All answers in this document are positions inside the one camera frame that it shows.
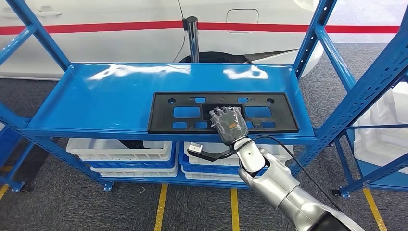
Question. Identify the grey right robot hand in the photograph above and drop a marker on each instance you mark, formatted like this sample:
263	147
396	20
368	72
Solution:
231	126

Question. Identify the black plastic plate frame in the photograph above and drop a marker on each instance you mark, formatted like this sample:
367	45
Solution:
161	114

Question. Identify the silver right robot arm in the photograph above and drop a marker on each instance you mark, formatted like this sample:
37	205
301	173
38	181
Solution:
274	185

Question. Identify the black curved part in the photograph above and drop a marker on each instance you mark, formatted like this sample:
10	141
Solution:
134	145

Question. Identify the white plastic crate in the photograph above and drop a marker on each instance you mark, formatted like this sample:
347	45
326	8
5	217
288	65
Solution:
207	177
95	155
283	152
382	143
137	173

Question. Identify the white car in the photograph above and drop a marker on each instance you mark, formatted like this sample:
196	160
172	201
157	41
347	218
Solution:
95	47

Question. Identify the red barrier belt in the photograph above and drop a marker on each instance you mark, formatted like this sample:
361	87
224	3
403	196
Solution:
95	27

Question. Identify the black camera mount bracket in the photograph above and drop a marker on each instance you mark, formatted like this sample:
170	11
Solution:
207	156

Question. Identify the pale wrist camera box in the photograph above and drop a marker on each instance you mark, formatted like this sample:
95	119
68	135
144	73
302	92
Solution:
195	147

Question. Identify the black stanchion post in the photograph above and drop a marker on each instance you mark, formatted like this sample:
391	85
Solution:
192	38

